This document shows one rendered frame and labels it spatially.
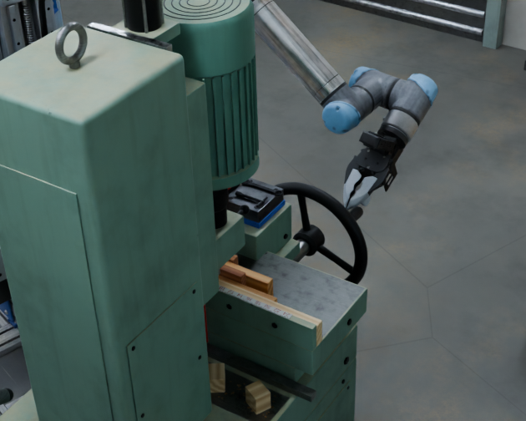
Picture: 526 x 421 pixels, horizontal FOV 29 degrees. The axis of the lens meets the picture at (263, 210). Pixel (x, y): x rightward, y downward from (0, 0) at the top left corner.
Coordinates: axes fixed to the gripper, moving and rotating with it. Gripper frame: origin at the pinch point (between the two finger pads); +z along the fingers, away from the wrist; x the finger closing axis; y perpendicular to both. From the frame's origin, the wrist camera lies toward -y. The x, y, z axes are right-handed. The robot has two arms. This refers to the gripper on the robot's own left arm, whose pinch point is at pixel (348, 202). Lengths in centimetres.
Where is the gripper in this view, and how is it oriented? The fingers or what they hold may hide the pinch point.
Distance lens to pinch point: 220.8
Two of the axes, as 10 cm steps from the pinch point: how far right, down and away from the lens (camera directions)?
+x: -8.2, -3.7, 4.4
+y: 2.5, 4.6, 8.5
